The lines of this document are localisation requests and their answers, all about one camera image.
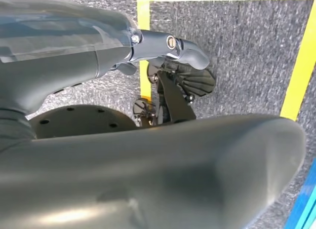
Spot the black round robot joint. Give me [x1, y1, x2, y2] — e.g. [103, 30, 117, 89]
[29, 105, 137, 140]

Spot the yellow floor tape line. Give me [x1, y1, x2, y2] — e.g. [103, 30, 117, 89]
[137, 0, 152, 102]
[280, 0, 316, 122]

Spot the blue metal shelf rack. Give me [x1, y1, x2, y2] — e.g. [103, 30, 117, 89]
[284, 157, 316, 229]

